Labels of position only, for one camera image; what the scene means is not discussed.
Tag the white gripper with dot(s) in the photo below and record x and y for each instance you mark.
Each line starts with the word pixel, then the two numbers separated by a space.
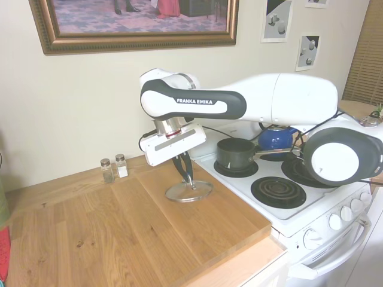
pixel 173 148

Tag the glass pot lid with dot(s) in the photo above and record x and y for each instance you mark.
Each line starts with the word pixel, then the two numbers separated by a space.
pixel 191 195

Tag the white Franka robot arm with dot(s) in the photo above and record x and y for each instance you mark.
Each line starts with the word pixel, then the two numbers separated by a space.
pixel 293 98

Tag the coil burner under large pot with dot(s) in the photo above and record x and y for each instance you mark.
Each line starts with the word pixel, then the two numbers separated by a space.
pixel 294 173

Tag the coil burner under saucepan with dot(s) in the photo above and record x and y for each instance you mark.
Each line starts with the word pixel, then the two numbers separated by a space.
pixel 221 171

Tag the small dark saucepan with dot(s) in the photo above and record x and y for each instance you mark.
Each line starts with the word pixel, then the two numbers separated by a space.
pixel 235 155

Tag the glass salt shaker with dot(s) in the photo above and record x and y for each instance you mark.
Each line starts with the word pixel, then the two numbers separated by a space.
pixel 121 168

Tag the glass pepper shaker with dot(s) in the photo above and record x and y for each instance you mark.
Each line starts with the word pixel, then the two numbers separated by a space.
pixel 107 173

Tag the blue tea kettle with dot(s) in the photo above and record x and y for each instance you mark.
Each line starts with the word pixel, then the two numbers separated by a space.
pixel 273 139

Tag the bare coil burner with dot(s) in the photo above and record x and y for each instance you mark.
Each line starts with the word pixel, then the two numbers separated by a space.
pixel 278 192

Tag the white electric stove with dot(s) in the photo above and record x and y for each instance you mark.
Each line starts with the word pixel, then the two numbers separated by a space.
pixel 299 218

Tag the white stove knob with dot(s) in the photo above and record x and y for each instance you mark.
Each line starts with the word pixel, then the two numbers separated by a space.
pixel 365 198
pixel 357 205
pixel 335 222
pixel 346 213
pixel 312 239

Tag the small grey paper print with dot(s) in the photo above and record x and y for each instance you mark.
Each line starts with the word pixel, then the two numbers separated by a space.
pixel 308 53

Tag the large grey paper print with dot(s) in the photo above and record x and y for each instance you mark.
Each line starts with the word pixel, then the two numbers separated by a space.
pixel 276 21

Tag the gold framed painting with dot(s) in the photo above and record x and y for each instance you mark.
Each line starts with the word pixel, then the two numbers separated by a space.
pixel 48 30

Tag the red cloth object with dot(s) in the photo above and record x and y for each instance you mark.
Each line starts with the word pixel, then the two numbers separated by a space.
pixel 4 254

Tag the small green plant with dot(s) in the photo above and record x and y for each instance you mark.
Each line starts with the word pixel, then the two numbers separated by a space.
pixel 377 111

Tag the cropped grey paper print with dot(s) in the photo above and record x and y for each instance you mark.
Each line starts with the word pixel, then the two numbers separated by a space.
pixel 317 3

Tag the wooden window blind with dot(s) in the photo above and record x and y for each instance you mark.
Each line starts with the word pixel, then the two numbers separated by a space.
pixel 368 53

